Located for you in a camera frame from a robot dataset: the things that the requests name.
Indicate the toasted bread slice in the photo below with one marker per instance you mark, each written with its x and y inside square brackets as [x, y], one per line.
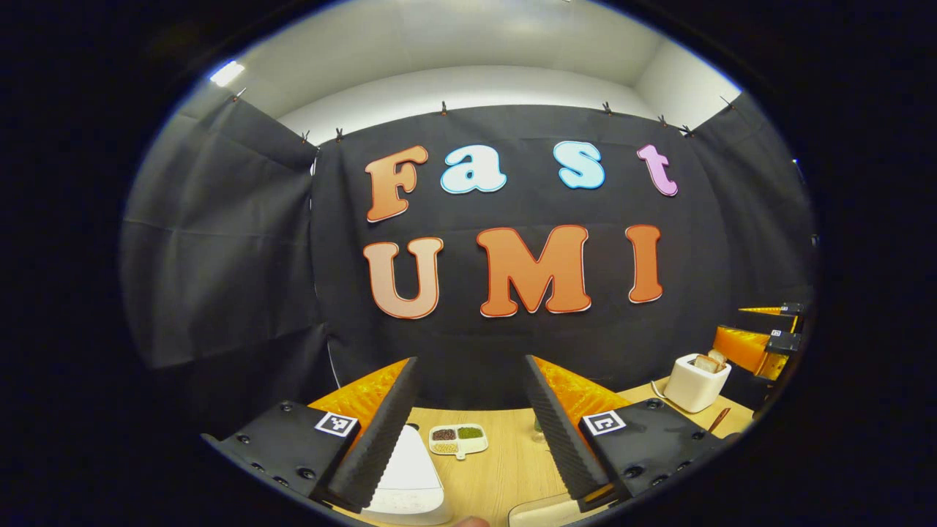
[719, 356]
[706, 364]

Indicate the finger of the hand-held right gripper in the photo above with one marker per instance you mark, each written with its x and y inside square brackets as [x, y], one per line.
[765, 310]
[743, 348]

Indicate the black backdrop cloth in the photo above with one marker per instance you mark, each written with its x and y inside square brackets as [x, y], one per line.
[234, 241]

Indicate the white toaster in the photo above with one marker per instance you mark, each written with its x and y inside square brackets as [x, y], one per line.
[692, 391]

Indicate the ceiling light strip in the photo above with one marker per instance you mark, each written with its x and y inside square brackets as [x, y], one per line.
[227, 73]

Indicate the white divided bean dish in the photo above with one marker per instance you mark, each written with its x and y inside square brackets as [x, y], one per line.
[457, 452]

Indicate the white rice cooker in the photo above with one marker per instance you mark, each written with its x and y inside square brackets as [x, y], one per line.
[410, 476]

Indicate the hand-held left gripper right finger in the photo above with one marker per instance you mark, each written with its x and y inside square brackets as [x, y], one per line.
[560, 439]

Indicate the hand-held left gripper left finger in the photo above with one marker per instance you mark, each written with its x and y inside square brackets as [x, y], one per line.
[381, 446]

